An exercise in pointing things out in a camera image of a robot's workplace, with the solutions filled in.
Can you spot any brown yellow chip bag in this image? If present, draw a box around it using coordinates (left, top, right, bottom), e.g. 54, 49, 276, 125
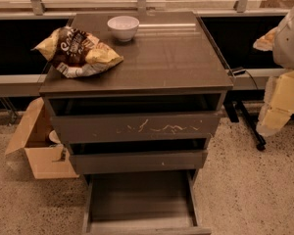
34, 26, 123, 78

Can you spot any grey top drawer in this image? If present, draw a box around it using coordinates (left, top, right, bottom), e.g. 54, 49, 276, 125
48, 93, 225, 145

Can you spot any grey middle drawer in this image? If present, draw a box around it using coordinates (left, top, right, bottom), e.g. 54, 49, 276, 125
70, 138, 209, 174

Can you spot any white ceramic bowl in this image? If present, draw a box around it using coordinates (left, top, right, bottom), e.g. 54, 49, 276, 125
107, 16, 140, 42

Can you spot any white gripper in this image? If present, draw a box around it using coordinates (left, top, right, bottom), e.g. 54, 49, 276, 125
253, 6, 294, 136

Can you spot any black wheeled stand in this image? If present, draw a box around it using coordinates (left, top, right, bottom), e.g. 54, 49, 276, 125
223, 100, 267, 152

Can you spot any grey open bottom drawer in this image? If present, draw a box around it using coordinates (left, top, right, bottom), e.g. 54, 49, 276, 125
82, 170, 211, 235

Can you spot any grey drawer cabinet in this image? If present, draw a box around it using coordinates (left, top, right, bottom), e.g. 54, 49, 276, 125
38, 11, 234, 185

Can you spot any white cup in box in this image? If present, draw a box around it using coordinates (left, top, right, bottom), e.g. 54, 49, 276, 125
49, 130, 61, 144

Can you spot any open cardboard box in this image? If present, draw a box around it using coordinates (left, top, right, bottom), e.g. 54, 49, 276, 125
5, 98, 79, 179

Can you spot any black cable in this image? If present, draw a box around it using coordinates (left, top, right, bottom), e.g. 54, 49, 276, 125
227, 66, 260, 90

